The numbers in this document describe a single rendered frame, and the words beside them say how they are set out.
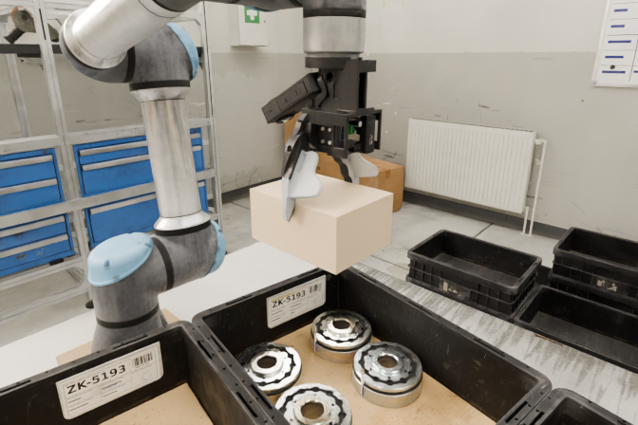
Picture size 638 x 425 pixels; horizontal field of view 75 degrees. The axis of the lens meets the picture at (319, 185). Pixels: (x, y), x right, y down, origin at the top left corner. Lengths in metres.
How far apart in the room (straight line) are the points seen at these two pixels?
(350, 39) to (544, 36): 2.94
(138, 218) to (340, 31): 2.19
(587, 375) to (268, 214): 0.73
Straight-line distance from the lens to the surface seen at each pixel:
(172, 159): 0.88
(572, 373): 1.03
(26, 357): 1.12
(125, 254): 0.85
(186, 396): 0.70
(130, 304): 0.88
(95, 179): 2.44
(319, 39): 0.50
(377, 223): 0.56
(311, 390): 0.64
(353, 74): 0.49
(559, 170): 3.43
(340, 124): 0.48
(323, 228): 0.50
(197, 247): 0.90
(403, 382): 0.66
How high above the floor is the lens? 1.30
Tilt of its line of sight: 18 degrees down
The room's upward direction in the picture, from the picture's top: straight up
